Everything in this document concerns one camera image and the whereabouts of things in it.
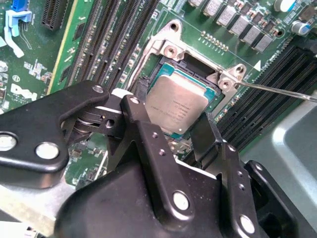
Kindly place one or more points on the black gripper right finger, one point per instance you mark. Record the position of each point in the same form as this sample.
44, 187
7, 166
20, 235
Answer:
232, 173

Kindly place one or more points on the metal locking lever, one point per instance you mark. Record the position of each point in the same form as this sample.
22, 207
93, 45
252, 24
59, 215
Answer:
297, 96

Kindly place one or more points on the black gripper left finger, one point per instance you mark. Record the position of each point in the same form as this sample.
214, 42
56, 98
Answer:
37, 124

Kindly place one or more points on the silver green CPU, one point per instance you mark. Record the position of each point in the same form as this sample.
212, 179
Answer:
175, 104

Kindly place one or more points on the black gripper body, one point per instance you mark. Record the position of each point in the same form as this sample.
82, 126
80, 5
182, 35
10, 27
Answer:
111, 210

